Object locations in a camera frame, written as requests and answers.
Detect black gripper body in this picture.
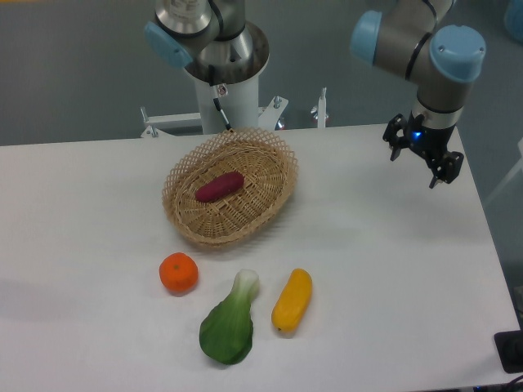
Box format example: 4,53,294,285
404,114,455,160

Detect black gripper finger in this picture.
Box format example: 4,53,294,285
382,114,410,161
426,151,464,189

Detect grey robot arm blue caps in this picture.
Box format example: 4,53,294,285
144,1,486,184

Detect woven wicker basket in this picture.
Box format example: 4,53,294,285
162,128,298,247

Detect purple sweet potato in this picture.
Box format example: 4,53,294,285
195,171,244,203

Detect black device at table edge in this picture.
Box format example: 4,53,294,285
494,330,522,374

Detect yellow mango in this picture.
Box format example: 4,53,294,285
271,269,313,334

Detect orange tangerine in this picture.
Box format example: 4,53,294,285
159,252,199,293

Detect green bok choy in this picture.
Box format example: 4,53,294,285
199,269,260,365

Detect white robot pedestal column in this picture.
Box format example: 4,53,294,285
186,22,270,131

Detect black cable with tag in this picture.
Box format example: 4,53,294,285
208,64,235,134

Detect white metal base frame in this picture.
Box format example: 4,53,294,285
141,87,329,138

